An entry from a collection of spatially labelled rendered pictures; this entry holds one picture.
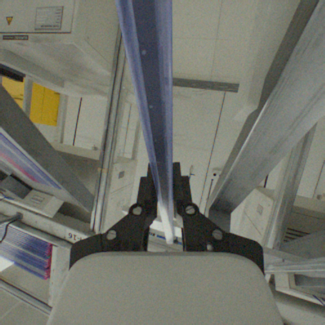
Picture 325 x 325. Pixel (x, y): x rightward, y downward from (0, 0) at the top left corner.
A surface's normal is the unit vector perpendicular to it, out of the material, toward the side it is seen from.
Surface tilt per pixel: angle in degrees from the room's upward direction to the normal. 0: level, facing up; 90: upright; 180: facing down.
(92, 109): 90
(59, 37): 90
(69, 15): 90
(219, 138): 90
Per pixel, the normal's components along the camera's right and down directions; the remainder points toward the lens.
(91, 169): -0.24, 0.07
